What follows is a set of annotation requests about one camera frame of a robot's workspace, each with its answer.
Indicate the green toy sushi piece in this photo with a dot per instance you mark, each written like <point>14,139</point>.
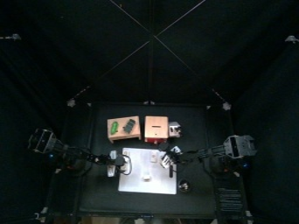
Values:
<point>114,127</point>

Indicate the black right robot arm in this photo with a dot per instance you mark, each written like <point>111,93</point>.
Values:
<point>234,147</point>

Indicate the small white toy sushi piece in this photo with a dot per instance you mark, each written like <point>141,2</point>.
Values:
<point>147,177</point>

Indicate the grey frame corner clamp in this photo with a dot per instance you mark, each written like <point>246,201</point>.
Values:
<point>226,106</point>
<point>15,37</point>
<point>292,38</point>
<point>71,102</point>
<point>149,102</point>

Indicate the wooden box with red base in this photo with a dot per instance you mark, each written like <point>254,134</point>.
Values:
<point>157,128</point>

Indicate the small grey white toy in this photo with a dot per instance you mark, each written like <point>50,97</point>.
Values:
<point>175,129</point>

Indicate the wooden sushi serving stand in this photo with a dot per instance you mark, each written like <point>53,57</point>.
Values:
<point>123,134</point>

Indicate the dark toy sushi piece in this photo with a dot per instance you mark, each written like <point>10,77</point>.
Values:
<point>129,126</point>

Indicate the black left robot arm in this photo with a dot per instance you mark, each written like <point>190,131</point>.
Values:
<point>58,145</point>

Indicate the black thin stick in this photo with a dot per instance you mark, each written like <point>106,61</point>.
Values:
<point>171,172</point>

